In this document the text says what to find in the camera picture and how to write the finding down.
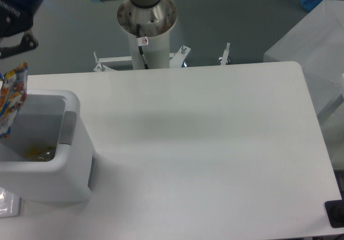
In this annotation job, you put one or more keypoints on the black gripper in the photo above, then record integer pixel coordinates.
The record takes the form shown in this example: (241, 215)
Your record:
(16, 17)

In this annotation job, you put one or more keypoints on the white pedestal base frame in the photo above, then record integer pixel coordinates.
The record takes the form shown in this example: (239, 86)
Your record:
(175, 60)

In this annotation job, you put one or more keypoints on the translucent white box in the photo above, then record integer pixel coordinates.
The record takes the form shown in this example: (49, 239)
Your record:
(316, 43)

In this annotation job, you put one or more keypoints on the black device at table edge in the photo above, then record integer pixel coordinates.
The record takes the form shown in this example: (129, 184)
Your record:
(334, 210)

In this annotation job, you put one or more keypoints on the white trash can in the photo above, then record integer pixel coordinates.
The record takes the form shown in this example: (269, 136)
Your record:
(48, 118)

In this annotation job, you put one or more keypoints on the yellow trash inside bin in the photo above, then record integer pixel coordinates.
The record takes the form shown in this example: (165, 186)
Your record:
(40, 155)

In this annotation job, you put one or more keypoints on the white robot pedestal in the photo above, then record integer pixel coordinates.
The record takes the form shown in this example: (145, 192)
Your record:
(148, 30)

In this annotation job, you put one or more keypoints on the blue foil snack wrapper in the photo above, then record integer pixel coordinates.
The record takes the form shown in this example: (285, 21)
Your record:
(13, 96)

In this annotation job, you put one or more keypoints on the clear plastic item under bin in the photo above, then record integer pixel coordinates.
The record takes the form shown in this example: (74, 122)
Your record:
(10, 204)

